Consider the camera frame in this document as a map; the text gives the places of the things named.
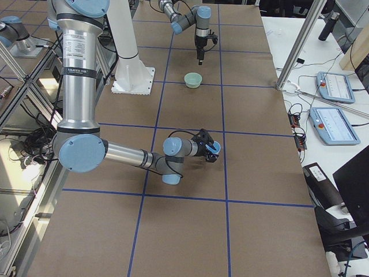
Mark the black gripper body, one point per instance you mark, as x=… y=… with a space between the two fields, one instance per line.
x=200 y=41
x=201 y=150

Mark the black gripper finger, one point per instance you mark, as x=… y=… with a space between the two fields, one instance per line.
x=200 y=55

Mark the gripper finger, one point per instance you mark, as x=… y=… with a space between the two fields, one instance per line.
x=211 y=157
x=212 y=148

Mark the light blue plastic cup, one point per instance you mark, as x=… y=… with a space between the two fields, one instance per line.
x=219 y=147

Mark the mint green bowl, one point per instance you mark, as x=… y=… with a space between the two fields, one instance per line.
x=193 y=80

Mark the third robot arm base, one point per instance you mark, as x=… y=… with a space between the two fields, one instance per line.
x=15 y=36

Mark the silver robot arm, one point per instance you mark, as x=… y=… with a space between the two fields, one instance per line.
x=77 y=143
x=199 y=16

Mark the small red circuit board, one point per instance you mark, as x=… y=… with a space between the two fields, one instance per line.
x=294 y=119

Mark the metal rod on table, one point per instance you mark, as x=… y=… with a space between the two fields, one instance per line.
x=315 y=97

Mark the black box with label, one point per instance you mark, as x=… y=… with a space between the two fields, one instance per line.
x=322 y=188

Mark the lower blue teach pendant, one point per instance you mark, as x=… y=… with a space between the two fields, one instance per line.
x=332 y=126

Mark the blue teach pendant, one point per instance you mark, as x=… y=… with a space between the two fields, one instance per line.
x=332 y=126
x=335 y=87

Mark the black cylindrical bottle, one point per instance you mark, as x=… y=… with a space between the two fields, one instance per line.
x=329 y=26

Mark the upper blue teach pendant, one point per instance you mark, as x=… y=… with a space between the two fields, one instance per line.
x=335 y=87

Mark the black monitor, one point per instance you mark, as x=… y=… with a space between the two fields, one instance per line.
x=352 y=183

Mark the wooden board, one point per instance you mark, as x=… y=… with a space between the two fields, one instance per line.
x=357 y=13

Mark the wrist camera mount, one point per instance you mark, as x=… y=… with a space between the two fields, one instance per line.
x=203 y=137
x=213 y=37

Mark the white column pedestal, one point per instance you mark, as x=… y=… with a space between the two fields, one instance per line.
x=131 y=75

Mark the aluminium frame post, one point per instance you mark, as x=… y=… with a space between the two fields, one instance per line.
x=305 y=30

